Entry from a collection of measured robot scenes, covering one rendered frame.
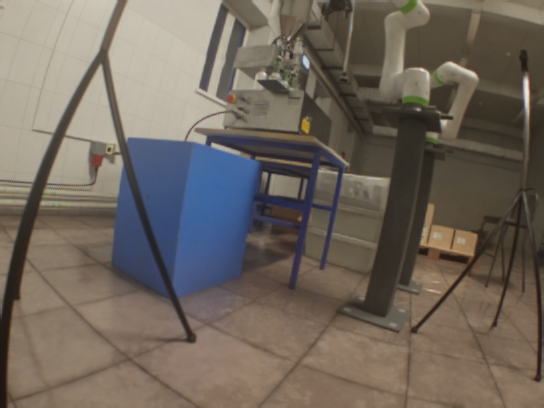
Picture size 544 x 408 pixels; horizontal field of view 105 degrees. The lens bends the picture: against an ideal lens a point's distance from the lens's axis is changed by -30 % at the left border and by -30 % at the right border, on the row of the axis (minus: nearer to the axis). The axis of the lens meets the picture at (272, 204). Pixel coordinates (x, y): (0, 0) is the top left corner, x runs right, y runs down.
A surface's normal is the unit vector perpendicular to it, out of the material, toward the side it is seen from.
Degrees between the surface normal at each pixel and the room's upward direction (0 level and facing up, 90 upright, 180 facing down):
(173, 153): 90
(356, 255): 96
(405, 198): 90
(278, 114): 90
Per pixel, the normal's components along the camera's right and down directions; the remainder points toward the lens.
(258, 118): -0.44, -0.03
